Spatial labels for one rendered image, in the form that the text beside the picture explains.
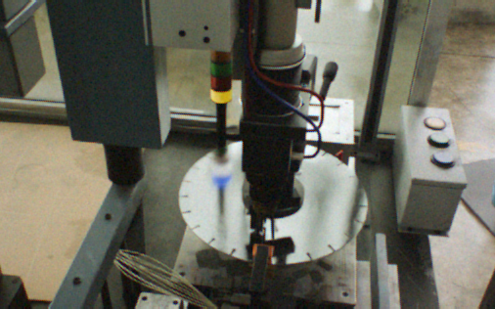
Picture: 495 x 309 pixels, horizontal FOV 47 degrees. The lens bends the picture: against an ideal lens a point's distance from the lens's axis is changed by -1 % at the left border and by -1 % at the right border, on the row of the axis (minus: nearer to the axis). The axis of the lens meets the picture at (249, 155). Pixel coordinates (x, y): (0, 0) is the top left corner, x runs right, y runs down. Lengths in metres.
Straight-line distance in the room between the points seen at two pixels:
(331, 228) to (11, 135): 0.93
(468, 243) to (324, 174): 1.43
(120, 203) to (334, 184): 0.39
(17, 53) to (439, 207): 0.86
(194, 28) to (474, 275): 1.88
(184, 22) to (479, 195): 2.19
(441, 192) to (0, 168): 1.00
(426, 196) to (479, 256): 1.20
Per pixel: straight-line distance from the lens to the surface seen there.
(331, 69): 0.84
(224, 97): 1.22
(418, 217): 1.26
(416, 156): 1.25
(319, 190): 1.04
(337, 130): 1.29
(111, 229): 0.83
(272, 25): 0.64
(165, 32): 0.59
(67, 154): 1.49
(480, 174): 2.78
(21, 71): 0.77
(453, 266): 2.33
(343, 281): 1.03
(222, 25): 0.58
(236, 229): 0.95
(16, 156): 1.52
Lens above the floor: 1.62
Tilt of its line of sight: 37 degrees down
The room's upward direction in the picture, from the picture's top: 2 degrees clockwise
